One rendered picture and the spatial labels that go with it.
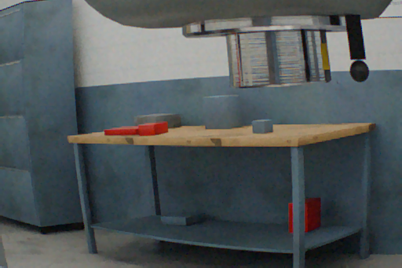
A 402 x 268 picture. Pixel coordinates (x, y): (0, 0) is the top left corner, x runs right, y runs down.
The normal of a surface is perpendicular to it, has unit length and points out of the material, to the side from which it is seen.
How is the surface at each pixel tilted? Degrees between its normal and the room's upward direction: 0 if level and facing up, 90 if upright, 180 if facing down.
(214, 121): 90
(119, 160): 90
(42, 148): 90
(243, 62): 90
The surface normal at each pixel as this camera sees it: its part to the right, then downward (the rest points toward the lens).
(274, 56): -0.17, 0.07
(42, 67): 0.65, -0.01
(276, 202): -0.75, 0.10
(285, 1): 0.20, 0.82
